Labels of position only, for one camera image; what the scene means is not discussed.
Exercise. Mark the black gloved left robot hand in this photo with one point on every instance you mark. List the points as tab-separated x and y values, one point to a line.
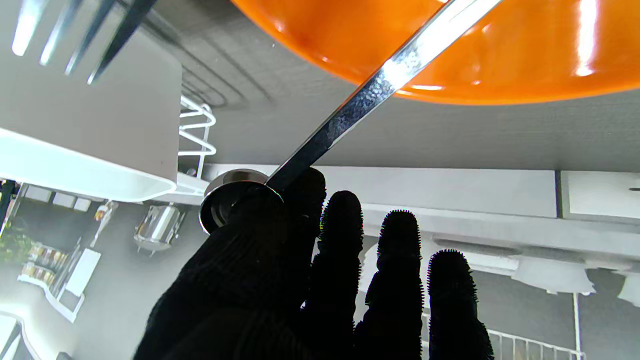
260	290

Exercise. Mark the steel measuring scoop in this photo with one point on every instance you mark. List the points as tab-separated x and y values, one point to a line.
360	102

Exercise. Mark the white plastic utensil holder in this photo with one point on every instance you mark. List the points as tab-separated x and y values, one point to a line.
100	125

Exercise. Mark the steel fork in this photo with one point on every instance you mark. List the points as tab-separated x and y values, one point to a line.
120	35

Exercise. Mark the printed kitchen scene backdrop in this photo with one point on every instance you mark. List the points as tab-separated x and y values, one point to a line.
500	195

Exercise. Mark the orange plastic bowl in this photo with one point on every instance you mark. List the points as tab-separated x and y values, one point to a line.
525	55

